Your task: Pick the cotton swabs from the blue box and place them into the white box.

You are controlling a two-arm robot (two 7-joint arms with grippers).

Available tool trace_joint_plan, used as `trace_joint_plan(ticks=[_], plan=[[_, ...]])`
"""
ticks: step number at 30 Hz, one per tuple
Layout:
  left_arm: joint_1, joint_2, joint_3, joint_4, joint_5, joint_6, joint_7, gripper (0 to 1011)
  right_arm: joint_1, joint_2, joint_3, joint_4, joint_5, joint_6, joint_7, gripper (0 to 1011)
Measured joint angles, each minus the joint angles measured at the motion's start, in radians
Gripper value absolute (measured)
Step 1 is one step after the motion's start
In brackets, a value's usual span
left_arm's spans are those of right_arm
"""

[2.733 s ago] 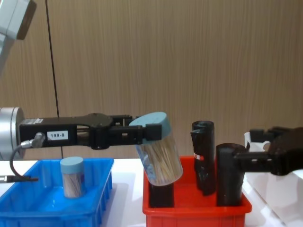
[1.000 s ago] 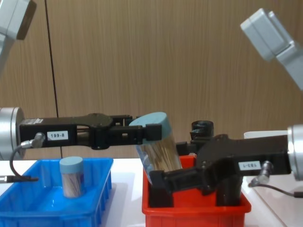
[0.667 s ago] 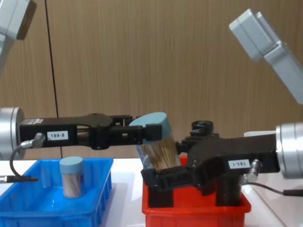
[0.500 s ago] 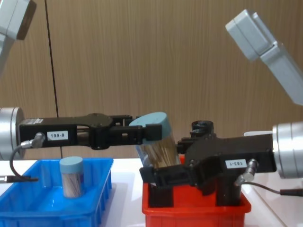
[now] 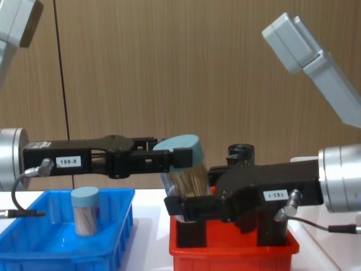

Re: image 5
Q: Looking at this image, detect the gripper's dark cable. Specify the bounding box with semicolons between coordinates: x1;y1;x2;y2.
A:
0;158;55;220
274;189;361;235

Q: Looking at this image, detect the left gripper's dark cable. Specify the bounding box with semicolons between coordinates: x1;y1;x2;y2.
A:
0;158;55;220

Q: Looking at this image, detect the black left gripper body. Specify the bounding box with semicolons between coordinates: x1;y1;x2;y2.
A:
23;134;135;180

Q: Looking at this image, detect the toothpick jar with blue lid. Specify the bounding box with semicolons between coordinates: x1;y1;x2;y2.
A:
71;186;102;238
154;134;214;224

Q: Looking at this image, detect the right gripper's dark cable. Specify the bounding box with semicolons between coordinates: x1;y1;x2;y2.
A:
274;189;361;235

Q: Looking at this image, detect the red plastic bin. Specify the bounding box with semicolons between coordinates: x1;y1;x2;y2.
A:
168;185;300;271

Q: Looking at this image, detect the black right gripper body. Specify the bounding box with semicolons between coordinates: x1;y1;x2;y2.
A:
215;159;324;235

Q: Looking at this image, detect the blue plastic bin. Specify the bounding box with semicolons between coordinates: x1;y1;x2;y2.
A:
0;188;136;271

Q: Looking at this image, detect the black upright block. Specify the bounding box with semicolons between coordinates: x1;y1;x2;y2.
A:
177;220;208;248
257;210;289;247

